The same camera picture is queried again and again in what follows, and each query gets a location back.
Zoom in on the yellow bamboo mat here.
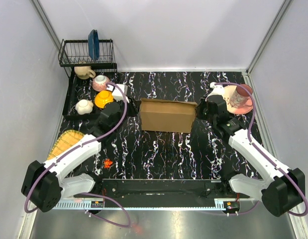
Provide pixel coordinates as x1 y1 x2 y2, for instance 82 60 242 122
47 129 85 160

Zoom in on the pink patterned bowl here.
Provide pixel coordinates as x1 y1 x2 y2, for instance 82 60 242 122
92 75 110 92

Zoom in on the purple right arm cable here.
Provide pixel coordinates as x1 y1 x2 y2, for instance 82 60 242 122
201 82 308 217

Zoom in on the pink patterned mug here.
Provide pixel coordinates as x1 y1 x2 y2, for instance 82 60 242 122
229 84 253 109

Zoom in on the black dish rack tray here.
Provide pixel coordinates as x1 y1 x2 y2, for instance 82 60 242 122
58 39 118 120

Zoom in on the orange red small toy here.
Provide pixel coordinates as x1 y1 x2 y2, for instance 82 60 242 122
103 159 113 169

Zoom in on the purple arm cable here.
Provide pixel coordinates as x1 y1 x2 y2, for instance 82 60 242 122
24 82 131 229
201 82 308 217

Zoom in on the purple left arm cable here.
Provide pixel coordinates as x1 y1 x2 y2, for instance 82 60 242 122
24 82 131 229

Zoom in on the blue plate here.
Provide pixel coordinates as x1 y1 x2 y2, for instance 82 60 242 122
88 29 100 61

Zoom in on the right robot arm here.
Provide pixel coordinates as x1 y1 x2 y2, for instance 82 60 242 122
196 95 308 217

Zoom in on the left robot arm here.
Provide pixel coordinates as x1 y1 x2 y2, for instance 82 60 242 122
21 98 141 213

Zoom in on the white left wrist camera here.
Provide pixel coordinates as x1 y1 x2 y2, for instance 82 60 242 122
106 82 129 103

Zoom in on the yellow ribbed bowl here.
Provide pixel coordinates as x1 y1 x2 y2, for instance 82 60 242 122
94 90 114 109

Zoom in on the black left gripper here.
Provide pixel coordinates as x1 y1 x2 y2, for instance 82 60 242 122
113 95 142 133

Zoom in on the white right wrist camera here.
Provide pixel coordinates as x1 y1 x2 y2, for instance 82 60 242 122
205 82 225 102

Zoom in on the brown cardboard box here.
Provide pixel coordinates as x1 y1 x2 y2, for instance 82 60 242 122
139 98 198 133

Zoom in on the cream pink floral plate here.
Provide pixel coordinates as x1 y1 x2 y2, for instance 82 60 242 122
223 86 253 115

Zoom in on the white flower-shaped bowl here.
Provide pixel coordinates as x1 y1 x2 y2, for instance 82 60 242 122
75 99 94 115

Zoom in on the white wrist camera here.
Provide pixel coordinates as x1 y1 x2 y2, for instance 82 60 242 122
205 82 225 102
106 82 129 103

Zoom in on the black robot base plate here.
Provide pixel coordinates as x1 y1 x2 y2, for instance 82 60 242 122
73 179 251 215

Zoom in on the cream ceramic mug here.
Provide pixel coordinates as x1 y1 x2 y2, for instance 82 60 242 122
74 66 96 80

